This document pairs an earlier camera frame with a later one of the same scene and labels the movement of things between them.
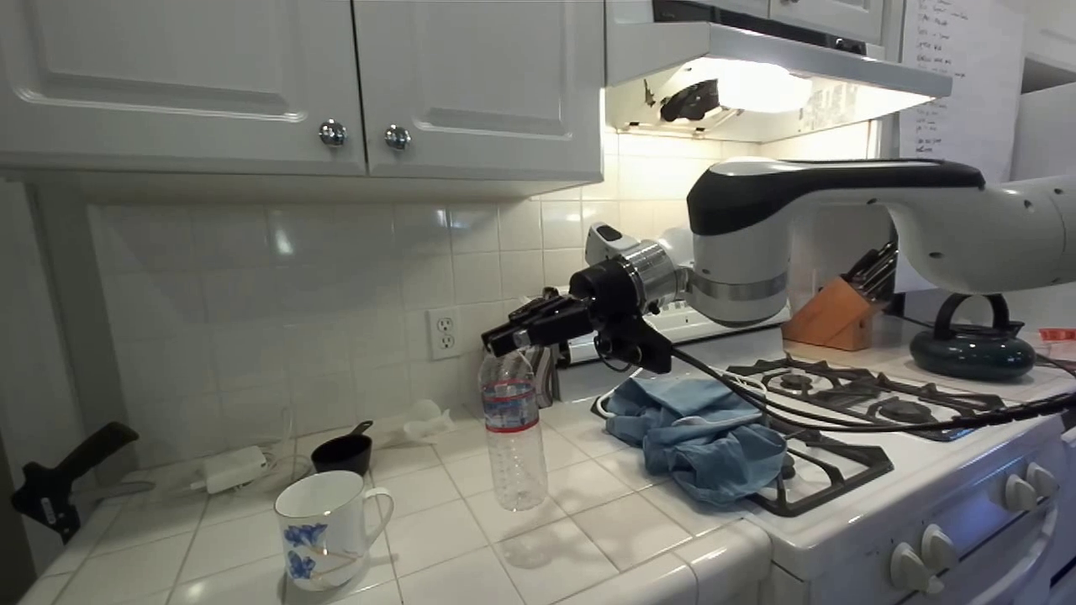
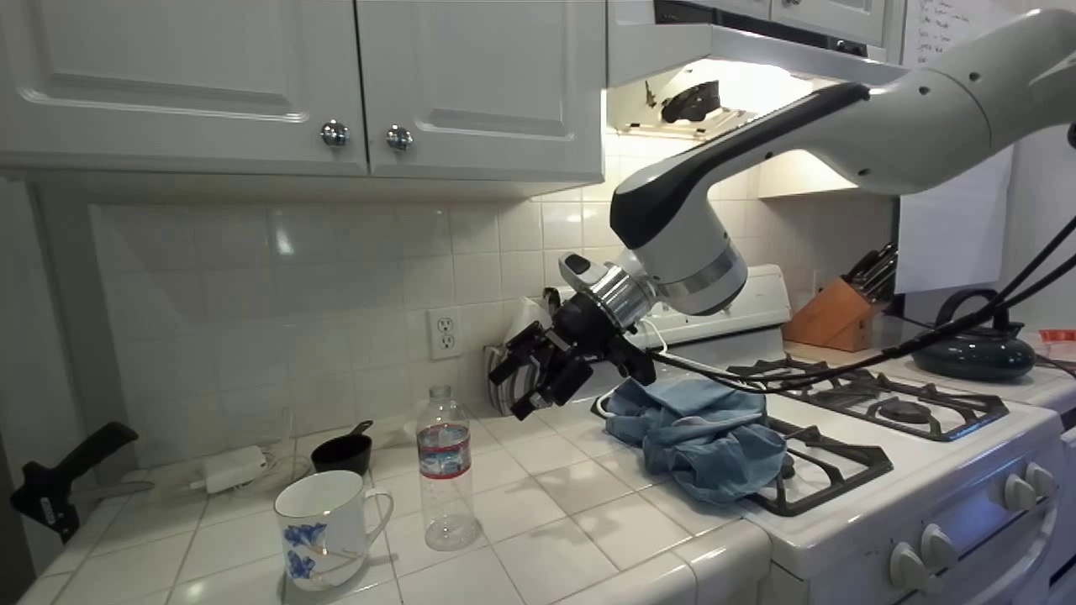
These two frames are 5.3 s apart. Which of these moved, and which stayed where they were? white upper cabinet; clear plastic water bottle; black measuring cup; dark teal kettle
Moved: clear plastic water bottle
Stayed: dark teal kettle; black measuring cup; white upper cabinet
